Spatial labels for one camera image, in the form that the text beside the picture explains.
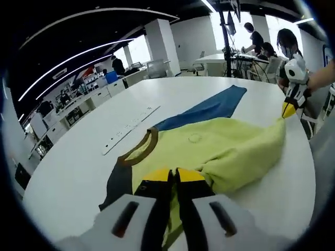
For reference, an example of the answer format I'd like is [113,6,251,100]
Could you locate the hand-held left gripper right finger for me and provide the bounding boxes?
[174,167,265,251]

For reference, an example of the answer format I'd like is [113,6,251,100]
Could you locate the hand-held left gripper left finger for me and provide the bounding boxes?
[56,167,175,251]

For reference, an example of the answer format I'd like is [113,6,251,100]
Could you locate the yellow blue grey garment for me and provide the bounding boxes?
[98,85,287,251]

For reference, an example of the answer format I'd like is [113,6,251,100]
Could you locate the person's grey trousers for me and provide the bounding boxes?
[308,122,334,199]

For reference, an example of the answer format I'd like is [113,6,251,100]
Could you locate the black monitor stand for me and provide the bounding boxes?
[217,0,242,78]

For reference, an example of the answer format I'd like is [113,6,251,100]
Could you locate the long white workbench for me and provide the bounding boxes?
[26,75,147,149]

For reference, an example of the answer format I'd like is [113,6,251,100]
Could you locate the black cabinet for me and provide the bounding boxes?
[14,162,31,190]

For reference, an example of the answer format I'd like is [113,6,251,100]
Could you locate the white box appliance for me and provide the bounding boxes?
[30,113,48,140]

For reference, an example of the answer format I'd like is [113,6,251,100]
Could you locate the white square pillar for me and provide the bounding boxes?
[144,18,182,78]

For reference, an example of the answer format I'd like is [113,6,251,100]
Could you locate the ceiling light strip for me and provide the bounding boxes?
[18,38,137,101]
[35,53,113,100]

